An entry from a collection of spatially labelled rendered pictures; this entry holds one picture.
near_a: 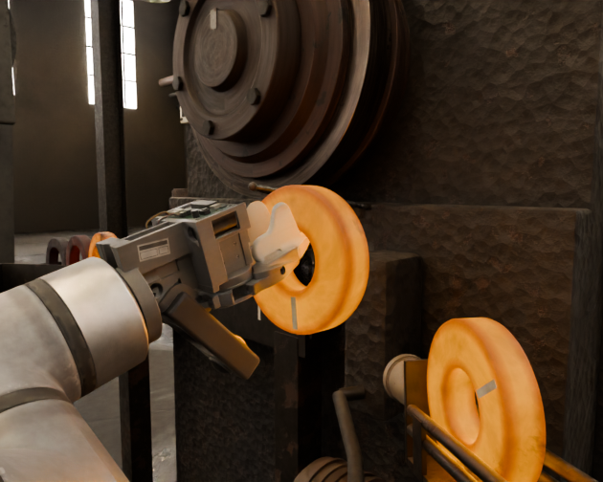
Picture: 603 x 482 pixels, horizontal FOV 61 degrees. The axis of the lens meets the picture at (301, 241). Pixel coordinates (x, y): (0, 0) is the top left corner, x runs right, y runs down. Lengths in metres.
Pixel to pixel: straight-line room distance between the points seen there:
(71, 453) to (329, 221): 0.29
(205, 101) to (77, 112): 10.69
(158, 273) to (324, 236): 0.16
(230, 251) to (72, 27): 11.51
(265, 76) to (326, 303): 0.39
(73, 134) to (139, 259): 11.10
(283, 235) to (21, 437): 0.28
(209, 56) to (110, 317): 0.58
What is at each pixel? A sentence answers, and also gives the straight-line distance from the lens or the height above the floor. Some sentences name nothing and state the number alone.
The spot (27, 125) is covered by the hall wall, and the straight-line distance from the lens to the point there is 11.22.
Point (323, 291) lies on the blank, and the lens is 0.49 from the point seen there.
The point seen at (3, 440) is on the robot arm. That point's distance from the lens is 0.32.
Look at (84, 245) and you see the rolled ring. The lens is 1.65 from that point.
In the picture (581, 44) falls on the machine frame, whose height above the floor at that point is 1.08.
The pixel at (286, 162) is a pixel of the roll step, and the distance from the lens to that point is 0.82.
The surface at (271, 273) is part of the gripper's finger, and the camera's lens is 0.44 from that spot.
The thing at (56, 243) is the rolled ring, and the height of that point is 0.71.
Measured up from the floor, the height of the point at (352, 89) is 1.04.
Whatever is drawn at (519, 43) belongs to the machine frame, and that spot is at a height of 1.10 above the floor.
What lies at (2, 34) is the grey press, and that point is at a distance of 3.55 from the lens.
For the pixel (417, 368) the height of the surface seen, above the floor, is 0.71.
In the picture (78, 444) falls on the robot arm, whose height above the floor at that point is 0.76.
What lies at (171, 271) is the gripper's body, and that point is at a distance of 0.42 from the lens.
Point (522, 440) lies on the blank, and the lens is 0.44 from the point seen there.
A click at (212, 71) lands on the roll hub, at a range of 0.86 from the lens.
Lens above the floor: 0.90
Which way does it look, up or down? 6 degrees down
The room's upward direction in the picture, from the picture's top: straight up
